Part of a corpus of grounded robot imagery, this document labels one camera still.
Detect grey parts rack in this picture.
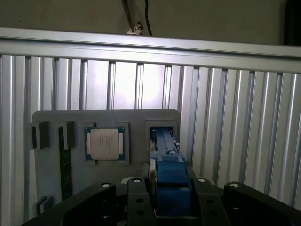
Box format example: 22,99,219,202
29,108,182,226

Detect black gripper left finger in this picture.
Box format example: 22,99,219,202
22,177,157,226

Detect black upright post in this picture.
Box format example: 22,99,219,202
283,0,301,46

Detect grey cable conduit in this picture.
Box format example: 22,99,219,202
121,0,144,36

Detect thin black cable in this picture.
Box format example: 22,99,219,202
143,0,153,36

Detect silver CPU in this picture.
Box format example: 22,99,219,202
84,125,126,163

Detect hard disk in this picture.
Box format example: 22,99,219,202
148,126,196,217

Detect green RAM stick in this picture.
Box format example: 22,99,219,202
57,126,72,202

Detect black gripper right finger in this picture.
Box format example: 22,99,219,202
193,177,301,226

